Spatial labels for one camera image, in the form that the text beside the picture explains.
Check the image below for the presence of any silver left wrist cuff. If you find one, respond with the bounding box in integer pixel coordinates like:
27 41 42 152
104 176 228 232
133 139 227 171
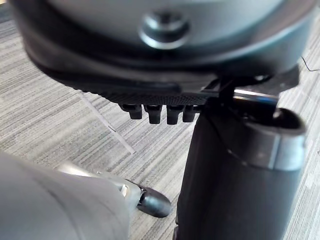
47 0 317 59

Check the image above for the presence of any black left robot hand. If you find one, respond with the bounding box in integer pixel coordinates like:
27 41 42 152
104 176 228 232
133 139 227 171
13 0 320 240

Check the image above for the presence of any dark robot foot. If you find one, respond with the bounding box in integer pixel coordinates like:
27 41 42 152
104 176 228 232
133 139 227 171
136 178 172 219

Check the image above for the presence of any white floor tape strip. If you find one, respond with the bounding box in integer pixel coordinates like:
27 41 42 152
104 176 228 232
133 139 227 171
79 95 137 154

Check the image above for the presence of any thin black wire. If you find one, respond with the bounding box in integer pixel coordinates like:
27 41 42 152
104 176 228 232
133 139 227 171
300 56 320 74

